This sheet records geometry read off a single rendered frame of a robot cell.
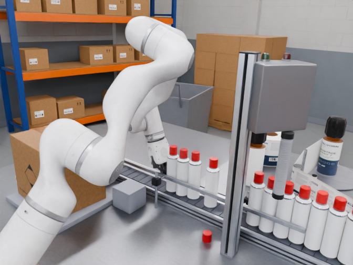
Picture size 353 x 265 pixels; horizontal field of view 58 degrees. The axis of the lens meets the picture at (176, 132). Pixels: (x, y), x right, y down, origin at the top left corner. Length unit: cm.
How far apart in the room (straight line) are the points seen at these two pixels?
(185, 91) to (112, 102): 336
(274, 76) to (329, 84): 482
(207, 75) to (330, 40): 201
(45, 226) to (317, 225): 80
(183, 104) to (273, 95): 253
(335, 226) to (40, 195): 85
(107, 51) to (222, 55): 173
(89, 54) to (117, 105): 406
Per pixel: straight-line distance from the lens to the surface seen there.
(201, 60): 493
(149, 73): 91
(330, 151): 165
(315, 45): 574
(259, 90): 87
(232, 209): 105
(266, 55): 94
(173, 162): 131
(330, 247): 116
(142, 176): 151
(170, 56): 92
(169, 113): 349
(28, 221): 88
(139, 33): 97
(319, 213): 111
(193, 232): 125
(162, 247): 118
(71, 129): 88
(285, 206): 113
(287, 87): 92
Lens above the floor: 158
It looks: 19 degrees down
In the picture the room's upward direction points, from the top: 2 degrees clockwise
